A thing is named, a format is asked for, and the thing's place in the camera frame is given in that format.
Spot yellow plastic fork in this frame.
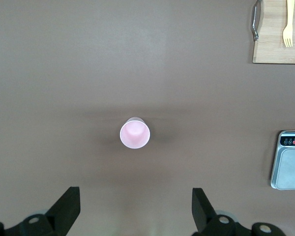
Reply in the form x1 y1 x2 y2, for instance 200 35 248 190
282 0 295 48

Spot wooden cutting board, metal handle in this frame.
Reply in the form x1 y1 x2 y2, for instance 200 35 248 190
250 0 295 64

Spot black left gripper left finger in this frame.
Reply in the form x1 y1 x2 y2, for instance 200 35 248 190
0 186 81 236

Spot pink plastic cup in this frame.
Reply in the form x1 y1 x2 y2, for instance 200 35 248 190
119 117 151 149

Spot silver digital kitchen scale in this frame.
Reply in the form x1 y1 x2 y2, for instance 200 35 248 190
270 130 295 190

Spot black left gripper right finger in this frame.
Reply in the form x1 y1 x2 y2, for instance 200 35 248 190
191 188 286 236

